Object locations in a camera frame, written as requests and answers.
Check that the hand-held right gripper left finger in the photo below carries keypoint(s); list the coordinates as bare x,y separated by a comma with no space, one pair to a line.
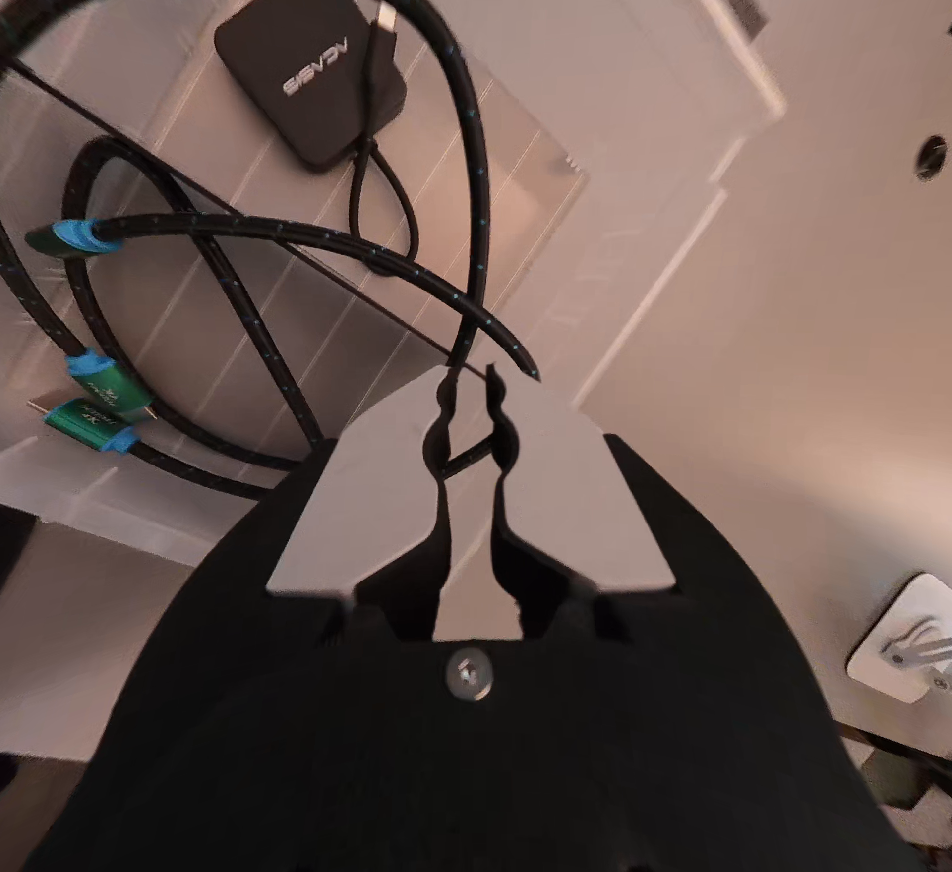
364,515

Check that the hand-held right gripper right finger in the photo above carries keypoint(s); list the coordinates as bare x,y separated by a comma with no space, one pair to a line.
580,515

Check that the clear plastic bin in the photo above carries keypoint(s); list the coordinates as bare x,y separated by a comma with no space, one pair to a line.
595,106

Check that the black silver hdmi hub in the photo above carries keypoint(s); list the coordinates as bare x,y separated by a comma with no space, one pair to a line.
297,69

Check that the black bin divider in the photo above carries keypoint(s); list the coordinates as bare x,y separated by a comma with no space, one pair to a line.
335,284

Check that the round table grommet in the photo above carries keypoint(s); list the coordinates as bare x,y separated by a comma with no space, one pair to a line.
931,158

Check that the grey mount base plate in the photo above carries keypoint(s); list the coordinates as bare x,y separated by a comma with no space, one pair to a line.
885,634

